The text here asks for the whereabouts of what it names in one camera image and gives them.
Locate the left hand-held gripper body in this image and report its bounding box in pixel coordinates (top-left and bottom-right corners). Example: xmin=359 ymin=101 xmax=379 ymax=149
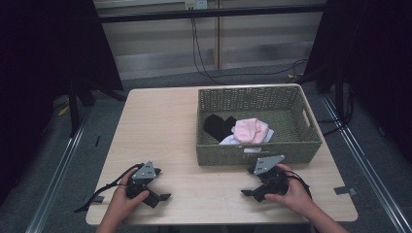
xmin=125 ymin=160 xmax=162 ymax=200

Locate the person's left hand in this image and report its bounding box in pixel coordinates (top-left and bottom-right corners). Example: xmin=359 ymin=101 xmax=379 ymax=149
xmin=111 ymin=168 xmax=151 ymax=220

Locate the black curtain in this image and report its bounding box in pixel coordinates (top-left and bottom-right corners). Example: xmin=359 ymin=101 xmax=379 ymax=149
xmin=0 ymin=0 xmax=124 ymax=205
xmin=302 ymin=0 xmax=412 ymax=163

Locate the metal floor rail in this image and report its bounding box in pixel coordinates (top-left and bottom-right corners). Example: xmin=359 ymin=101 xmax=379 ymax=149
xmin=24 ymin=120 xmax=86 ymax=233
xmin=320 ymin=95 xmax=412 ymax=233

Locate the black cable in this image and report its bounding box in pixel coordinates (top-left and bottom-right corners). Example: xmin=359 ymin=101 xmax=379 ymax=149
xmin=190 ymin=17 xmax=309 ymax=85

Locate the green woven basket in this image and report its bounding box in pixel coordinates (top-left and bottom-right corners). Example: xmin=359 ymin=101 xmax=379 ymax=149
xmin=195 ymin=84 xmax=324 ymax=167

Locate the black metal stand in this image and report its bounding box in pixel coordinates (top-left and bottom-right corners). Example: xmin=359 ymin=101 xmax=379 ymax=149
xmin=66 ymin=81 xmax=128 ymax=138
xmin=315 ymin=64 xmax=355 ymax=137

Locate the white sock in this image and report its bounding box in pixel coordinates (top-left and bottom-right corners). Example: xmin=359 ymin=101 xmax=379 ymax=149
xmin=219 ymin=120 xmax=275 ymax=146

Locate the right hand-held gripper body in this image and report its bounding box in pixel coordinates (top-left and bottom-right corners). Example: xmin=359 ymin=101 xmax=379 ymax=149
xmin=247 ymin=154 xmax=292 ymax=202

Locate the person's right hand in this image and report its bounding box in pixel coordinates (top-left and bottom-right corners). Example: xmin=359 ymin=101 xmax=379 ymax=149
xmin=263 ymin=163 xmax=314 ymax=216

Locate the white wall socket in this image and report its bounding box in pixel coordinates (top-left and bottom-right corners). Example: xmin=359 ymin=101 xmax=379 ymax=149
xmin=184 ymin=0 xmax=208 ymax=11

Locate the black sock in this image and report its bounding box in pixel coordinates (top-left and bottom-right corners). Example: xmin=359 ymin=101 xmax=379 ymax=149
xmin=202 ymin=114 xmax=238 ymax=143

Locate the pink sock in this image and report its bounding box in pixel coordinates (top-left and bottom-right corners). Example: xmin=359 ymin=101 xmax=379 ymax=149
xmin=232 ymin=117 xmax=270 ymax=145

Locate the black strap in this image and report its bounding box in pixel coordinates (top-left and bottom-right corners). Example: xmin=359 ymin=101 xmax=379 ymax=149
xmin=74 ymin=163 xmax=144 ymax=214
xmin=284 ymin=170 xmax=313 ymax=199

